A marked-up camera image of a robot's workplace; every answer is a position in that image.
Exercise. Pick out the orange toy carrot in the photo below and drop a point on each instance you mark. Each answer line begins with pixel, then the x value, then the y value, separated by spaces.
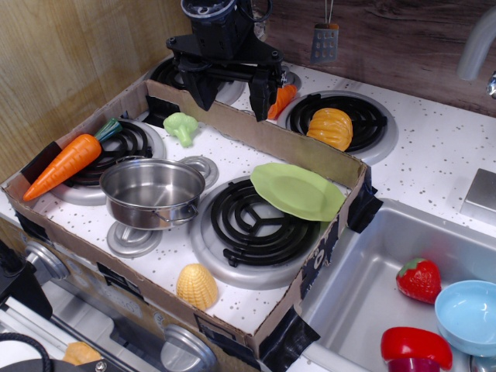
pixel 74 157

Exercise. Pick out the front right black burner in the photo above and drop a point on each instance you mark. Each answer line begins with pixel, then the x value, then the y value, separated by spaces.
pixel 246 242

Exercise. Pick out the purple toy cup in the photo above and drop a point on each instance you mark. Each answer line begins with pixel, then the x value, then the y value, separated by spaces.
pixel 413 365

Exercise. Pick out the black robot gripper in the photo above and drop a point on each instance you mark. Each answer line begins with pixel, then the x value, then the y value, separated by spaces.
pixel 223 33

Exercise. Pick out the silver stove knob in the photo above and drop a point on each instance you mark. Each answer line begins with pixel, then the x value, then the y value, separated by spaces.
pixel 290 78

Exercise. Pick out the stainless steel pot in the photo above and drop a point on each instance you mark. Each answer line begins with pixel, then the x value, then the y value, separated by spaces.
pixel 152 194

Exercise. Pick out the back left black burner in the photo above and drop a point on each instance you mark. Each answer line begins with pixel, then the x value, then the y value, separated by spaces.
pixel 165 73

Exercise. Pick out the silver left oven knob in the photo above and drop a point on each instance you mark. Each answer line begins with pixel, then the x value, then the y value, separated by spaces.
pixel 47 266

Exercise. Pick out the orange carrot piece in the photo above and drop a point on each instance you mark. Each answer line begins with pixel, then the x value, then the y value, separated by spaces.
pixel 284 97

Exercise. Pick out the silver round oven knob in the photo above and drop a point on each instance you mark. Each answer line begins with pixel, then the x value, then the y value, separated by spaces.
pixel 183 351

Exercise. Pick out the front left black burner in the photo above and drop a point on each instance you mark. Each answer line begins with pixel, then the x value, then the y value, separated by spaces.
pixel 135 140

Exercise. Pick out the yellow toy food piece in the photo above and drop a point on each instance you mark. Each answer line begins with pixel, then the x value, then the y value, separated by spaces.
pixel 79 353

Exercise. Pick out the black burner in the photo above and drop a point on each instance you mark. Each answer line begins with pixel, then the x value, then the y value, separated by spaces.
pixel 135 140
pixel 165 73
pixel 246 242
pixel 375 131

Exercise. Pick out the red toy pepper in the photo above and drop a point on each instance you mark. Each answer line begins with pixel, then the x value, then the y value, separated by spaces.
pixel 409 342

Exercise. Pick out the back right black burner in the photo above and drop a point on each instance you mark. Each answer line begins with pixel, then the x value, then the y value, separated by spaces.
pixel 375 131

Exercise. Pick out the hanging metal spatula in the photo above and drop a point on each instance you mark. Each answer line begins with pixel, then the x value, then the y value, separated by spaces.
pixel 325 38

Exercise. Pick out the yellow toy corn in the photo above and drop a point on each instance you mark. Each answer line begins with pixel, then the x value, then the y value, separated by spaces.
pixel 197 286

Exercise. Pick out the red toy strawberry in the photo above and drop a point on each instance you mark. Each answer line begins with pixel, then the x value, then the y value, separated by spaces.
pixel 420 279

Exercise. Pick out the green toy broccoli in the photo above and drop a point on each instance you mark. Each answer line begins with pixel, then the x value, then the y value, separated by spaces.
pixel 181 126

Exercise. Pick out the green plastic plate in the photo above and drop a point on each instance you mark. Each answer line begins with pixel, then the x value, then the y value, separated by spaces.
pixel 297 191

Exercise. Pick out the orange toy pumpkin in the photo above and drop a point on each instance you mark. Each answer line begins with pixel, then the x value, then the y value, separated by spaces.
pixel 333 127

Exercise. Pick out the silver faucet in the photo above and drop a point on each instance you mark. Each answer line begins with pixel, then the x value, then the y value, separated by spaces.
pixel 477 47

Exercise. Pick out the light blue bowl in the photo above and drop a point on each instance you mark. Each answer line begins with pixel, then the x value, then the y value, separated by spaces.
pixel 465 313

